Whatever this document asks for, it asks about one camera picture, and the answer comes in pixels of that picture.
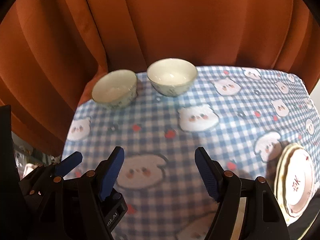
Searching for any cluttered shelf at left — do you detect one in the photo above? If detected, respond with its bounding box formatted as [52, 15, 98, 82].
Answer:
[11, 132, 61, 180]

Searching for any round yellow floral plate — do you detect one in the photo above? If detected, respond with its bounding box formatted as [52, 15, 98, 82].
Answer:
[274, 143, 303, 226]

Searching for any blue checkered bear tablecloth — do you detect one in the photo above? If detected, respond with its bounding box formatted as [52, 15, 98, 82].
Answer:
[63, 66, 319, 239]

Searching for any orange curtain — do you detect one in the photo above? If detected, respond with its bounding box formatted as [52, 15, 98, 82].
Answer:
[1, 0, 319, 156]

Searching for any green floral bowl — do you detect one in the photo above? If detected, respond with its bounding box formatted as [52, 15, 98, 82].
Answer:
[91, 69, 138, 110]
[146, 58, 198, 97]

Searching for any white cartoon red-rimmed plate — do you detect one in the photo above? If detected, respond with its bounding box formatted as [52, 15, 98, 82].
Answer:
[284, 148, 315, 218]

